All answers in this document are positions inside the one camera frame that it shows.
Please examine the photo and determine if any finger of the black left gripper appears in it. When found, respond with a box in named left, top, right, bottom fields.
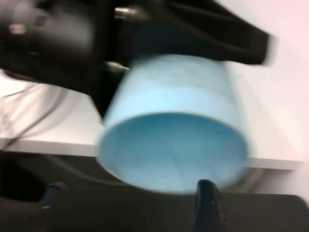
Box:
left=135, top=0, right=277, bottom=66

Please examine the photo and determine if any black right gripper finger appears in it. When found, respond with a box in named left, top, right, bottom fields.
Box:
left=192, top=179, right=229, bottom=232

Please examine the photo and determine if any light blue plastic cup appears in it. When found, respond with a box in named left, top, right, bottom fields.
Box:
left=96, top=53, right=251, bottom=194

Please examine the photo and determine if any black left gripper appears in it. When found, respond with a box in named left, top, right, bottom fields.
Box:
left=0, top=0, right=167, bottom=120

